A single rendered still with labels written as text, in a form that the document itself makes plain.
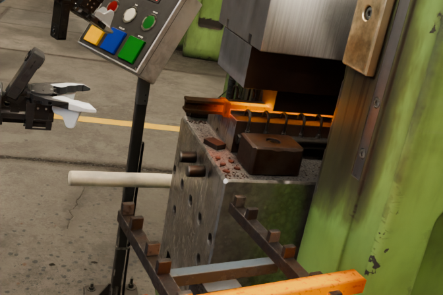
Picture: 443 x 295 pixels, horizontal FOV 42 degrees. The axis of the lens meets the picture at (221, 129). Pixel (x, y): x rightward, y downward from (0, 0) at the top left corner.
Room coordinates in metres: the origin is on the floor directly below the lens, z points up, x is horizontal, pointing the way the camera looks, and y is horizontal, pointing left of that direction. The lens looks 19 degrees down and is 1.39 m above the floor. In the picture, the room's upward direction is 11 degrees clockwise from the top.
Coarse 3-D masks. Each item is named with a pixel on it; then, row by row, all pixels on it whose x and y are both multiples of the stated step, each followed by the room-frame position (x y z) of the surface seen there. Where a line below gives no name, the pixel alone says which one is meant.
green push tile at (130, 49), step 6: (132, 36) 1.67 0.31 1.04; (126, 42) 1.67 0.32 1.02; (132, 42) 1.66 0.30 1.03; (138, 42) 1.64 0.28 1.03; (144, 42) 1.63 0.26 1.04; (126, 48) 1.65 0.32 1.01; (132, 48) 1.64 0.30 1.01; (138, 48) 1.63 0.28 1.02; (120, 54) 1.65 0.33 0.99; (126, 54) 1.64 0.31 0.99; (132, 54) 1.62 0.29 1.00; (138, 54) 1.62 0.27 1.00; (126, 60) 1.62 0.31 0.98; (132, 60) 1.61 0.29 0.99
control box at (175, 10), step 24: (120, 0) 1.82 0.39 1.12; (144, 0) 1.76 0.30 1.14; (168, 0) 1.70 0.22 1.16; (192, 0) 1.70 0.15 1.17; (120, 24) 1.75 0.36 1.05; (168, 24) 1.64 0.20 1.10; (96, 48) 1.74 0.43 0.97; (120, 48) 1.68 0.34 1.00; (144, 48) 1.62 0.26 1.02; (168, 48) 1.65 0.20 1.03; (144, 72) 1.60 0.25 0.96
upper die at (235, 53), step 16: (224, 32) 1.40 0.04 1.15; (224, 48) 1.38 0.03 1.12; (240, 48) 1.28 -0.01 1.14; (224, 64) 1.36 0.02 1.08; (240, 64) 1.26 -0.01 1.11; (256, 64) 1.23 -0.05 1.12; (272, 64) 1.24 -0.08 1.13; (288, 64) 1.25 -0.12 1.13; (304, 64) 1.27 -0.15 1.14; (320, 64) 1.28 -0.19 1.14; (336, 64) 1.30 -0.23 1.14; (240, 80) 1.25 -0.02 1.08; (256, 80) 1.23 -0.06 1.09; (272, 80) 1.24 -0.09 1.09; (288, 80) 1.26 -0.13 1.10; (304, 80) 1.27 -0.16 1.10; (320, 80) 1.29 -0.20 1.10; (336, 80) 1.30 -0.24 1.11
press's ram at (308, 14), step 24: (240, 0) 1.33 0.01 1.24; (264, 0) 1.20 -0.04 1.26; (288, 0) 1.19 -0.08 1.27; (312, 0) 1.21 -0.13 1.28; (336, 0) 1.23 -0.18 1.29; (240, 24) 1.31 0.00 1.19; (264, 24) 1.18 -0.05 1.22; (288, 24) 1.19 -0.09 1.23; (312, 24) 1.21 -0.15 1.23; (336, 24) 1.23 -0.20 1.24; (264, 48) 1.18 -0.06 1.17; (288, 48) 1.20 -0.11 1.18; (312, 48) 1.22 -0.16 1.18; (336, 48) 1.24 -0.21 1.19
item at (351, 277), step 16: (336, 272) 0.74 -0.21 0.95; (352, 272) 0.75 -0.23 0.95; (240, 288) 0.65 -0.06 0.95; (256, 288) 0.66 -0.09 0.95; (272, 288) 0.67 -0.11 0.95; (288, 288) 0.68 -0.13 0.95; (304, 288) 0.68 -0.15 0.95; (320, 288) 0.69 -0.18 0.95; (336, 288) 0.71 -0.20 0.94; (352, 288) 0.72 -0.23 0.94
